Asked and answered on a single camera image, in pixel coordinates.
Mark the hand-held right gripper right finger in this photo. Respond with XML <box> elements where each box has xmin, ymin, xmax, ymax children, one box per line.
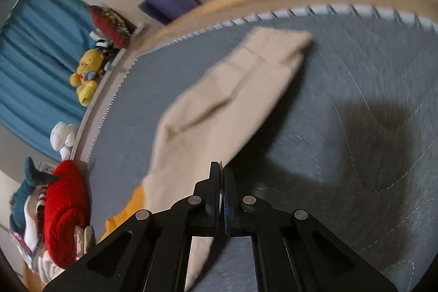
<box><xmin>222</xmin><ymin>166</ymin><xmax>399</xmax><ymax>292</ymax></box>

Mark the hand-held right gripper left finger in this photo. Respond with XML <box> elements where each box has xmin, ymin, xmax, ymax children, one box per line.
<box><xmin>43</xmin><ymin>161</ymin><xmax>221</xmax><ymax>292</ymax></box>

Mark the beige and yellow garment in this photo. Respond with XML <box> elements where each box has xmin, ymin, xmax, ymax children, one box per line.
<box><xmin>99</xmin><ymin>26</ymin><xmax>313</xmax><ymax>292</ymax></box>

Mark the red knit sweater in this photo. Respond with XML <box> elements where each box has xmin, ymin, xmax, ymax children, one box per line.
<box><xmin>43</xmin><ymin>160</ymin><xmax>91</xmax><ymax>268</ymax></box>

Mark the yellow bear plush toy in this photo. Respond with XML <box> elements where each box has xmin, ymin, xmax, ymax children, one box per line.
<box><xmin>69</xmin><ymin>50</ymin><xmax>105</xmax><ymax>107</ymax></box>

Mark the white folded garment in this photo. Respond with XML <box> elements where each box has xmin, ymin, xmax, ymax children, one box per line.
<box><xmin>21</xmin><ymin>186</ymin><xmax>97</xmax><ymax>279</ymax></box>

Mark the teal shark plush toy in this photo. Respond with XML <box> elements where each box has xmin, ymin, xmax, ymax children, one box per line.
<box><xmin>8</xmin><ymin>157</ymin><xmax>60</xmax><ymax>233</ymax></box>

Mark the grey quilted bed cover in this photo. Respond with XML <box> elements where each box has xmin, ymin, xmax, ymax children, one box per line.
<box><xmin>85</xmin><ymin>3</ymin><xmax>438</xmax><ymax>292</ymax></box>

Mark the black and white plush toy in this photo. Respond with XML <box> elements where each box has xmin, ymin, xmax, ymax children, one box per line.
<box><xmin>90</xmin><ymin>32</ymin><xmax>119</xmax><ymax>60</ymax></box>

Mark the red patterned cushion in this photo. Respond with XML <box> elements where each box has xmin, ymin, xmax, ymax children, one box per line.
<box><xmin>90</xmin><ymin>5</ymin><xmax>132</xmax><ymax>49</ymax></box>

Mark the blue curtain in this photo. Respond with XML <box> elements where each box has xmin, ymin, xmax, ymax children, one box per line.
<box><xmin>0</xmin><ymin>0</ymin><xmax>103</xmax><ymax>159</ymax></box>

